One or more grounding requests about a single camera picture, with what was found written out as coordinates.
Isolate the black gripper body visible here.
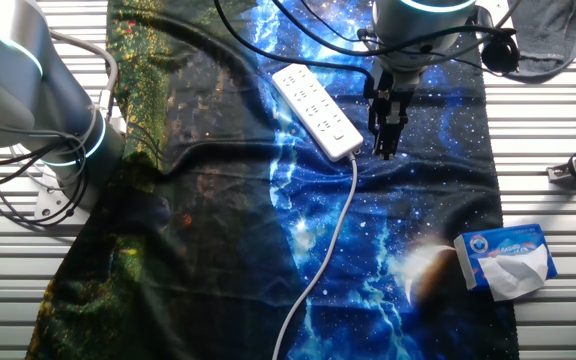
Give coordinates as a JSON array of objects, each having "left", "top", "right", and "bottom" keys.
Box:
[{"left": 362, "top": 62, "right": 419, "bottom": 120}]

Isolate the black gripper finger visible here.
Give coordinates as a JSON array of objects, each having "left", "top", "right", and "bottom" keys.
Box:
[
  {"left": 390, "top": 107, "right": 411, "bottom": 155},
  {"left": 370, "top": 108, "right": 393, "bottom": 161}
]

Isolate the white power strip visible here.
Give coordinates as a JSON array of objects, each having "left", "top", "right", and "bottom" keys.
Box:
[{"left": 271, "top": 62, "right": 365, "bottom": 163}]

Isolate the blue tissue box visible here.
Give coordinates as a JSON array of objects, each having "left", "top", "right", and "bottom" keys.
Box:
[{"left": 453, "top": 222, "right": 559, "bottom": 303}]

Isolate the grey towel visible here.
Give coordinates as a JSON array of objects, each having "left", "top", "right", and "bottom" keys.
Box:
[{"left": 506, "top": 0, "right": 576, "bottom": 84}]

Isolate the galaxy and meadow print cloth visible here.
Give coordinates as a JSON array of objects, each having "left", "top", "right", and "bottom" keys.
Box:
[{"left": 25, "top": 0, "right": 520, "bottom": 360}]

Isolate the white power strip cord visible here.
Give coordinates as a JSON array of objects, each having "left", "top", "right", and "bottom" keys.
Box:
[{"left": 270, "top": 151, "right": 360, "bottom": 360}]

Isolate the thin wrist camera cable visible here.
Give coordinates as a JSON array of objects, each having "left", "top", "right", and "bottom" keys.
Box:
[{"left": 271, "top": 0, "right": 519, "bottom": 58}]

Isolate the black round mount knob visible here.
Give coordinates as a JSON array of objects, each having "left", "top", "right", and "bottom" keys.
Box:
[{"left": 479, "top": 7, "right": 521, "bottom": 76}]

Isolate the thin gripper cable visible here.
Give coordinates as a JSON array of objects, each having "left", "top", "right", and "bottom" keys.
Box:
[{"left": 211, "top": 0, "right": 375, "bottom": 81}]

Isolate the thick grey robot cable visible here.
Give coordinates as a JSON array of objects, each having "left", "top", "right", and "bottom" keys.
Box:
[{"left": 49, "top": 28, "right": 120, "bottom": 121}]

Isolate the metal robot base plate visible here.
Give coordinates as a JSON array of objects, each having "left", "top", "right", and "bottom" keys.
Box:
[{"left": 32, "top": 182, "right": 92, "bottom": 227}]

